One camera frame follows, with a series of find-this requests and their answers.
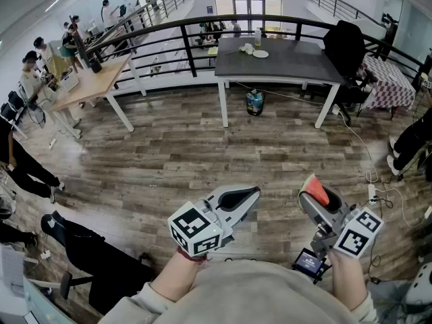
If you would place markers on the crumpled white tissue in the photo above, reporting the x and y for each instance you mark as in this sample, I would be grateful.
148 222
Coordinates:
246 48

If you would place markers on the white plate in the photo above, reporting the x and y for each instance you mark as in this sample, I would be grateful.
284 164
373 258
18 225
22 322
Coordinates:
260 54

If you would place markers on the dark grey table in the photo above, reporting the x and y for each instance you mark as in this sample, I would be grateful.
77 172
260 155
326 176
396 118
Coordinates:
287 61

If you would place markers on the white desk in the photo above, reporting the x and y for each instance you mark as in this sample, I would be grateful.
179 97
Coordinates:
20 292

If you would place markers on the white basket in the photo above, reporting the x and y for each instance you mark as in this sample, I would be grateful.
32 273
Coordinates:
69 82

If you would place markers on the light wooden desk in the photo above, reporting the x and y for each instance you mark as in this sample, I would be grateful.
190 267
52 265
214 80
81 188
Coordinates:
98 83

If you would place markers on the person's left forearm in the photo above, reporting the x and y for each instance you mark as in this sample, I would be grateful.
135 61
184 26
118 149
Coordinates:
175 278

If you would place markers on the clear plastic bottle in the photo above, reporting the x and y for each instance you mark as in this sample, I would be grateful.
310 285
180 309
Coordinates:
258 37

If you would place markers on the person's right forearm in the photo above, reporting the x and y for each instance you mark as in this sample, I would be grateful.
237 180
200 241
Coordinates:
347 282

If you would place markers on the red watermelon slice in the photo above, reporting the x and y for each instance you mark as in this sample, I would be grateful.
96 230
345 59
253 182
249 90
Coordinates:
315 189

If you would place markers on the red wrist band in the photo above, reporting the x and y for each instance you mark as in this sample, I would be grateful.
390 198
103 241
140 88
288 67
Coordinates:
190 258

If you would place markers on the black metal railing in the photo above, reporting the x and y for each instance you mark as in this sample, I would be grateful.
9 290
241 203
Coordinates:
189 46

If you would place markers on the white power strip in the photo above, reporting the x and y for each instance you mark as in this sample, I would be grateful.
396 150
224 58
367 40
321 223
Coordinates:
52 142
372 194

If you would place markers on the red checkered tablecloth table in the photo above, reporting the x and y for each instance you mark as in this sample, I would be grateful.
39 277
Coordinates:
388 83

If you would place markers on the black office chair with jacket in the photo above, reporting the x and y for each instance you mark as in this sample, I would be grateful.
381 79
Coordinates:
344 46

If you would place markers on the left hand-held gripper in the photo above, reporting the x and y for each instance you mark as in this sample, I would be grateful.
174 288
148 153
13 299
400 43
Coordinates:
197 229

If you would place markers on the black trash bin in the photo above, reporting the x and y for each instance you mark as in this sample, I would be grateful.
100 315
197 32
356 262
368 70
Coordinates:
255 102

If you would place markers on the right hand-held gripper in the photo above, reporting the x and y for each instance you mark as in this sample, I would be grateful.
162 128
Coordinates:
357 238

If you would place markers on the person's beige sweater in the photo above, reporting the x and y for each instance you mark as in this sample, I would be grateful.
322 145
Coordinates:
249 295

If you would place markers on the small black screen device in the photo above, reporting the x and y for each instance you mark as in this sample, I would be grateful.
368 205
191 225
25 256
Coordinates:
308 262

